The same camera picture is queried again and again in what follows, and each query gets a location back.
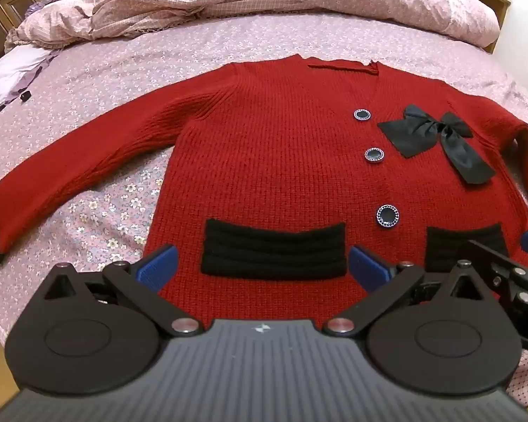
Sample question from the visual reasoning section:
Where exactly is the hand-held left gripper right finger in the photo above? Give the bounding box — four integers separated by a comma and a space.
322, 245, 489, 335

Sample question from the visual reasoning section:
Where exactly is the pink floral bed sheet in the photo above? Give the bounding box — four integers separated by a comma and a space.
0, 6, 528, 405

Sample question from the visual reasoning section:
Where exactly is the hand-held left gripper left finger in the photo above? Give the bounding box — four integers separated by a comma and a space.
43, 244, 204, 337

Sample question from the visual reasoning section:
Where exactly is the red knit cardigan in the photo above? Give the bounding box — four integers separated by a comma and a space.
0, 54, 528, 330

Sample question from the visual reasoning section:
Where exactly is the white pillow with purple ruffle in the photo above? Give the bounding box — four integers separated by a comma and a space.
0, 44, 60, 126

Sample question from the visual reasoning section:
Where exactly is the wooden headboard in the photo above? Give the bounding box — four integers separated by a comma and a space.
0, 0, 106, 71

